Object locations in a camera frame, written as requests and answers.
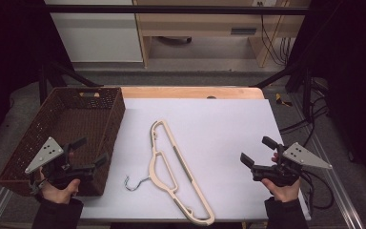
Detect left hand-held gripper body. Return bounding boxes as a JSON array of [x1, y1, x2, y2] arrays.
[[24, 136, 96, 191]]

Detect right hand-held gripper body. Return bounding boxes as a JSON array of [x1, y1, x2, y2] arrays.
[[252, 141, 333, 188]]

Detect brown woven basket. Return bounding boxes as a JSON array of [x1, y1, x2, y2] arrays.
[[0, 86, 127, 198]]

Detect beige clothes hanger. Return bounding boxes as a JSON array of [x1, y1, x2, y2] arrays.
[[124, 119, 215, 226]]

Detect person's right hand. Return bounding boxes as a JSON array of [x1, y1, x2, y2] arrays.
[[260, 152, 301, 203]]

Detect person's left hand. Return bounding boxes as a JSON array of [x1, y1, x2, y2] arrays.
[[39, 170, 81, 204]]

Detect white table mat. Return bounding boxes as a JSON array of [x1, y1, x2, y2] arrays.
[[75, 97, 312, 222]]

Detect yellow and black tool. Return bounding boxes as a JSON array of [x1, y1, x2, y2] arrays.
[[274, 93, 294, 108]]

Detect black metal stand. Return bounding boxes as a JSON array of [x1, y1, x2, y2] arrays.
[[37, 60, 104, 106], [252, 60, 314, 122]]

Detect dark curtain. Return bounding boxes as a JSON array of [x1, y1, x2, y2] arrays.
[[0, 0, 74, 156], [285, 0, 366, 195]]

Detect white cabinet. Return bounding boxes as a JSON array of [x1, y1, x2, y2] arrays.
[[44, 0, 144, 64]]

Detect light wooden desk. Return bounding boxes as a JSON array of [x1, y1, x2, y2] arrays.
[[132, 0, 311, 69]]

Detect black floor cables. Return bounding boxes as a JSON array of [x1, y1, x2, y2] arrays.
[[279, 94, 330, 135]]

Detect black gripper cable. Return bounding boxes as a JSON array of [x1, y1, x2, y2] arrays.
[[299, 172, 316, 220]]

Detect black floor cable loop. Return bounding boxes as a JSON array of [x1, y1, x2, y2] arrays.
[[302, 125, 336, 211]]

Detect black hanging cables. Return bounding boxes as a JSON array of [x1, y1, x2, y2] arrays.
[[259, 2, 291, 67]]

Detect grey drawer handle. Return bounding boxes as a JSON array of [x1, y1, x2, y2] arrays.
[[230, 28, 257, 35]]

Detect white wall socket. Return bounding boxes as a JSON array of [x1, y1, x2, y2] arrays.
[[251, 0, 278, 8]]

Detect black horizontal frame bar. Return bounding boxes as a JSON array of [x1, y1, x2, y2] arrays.
[[42, 4, 309, 16]]

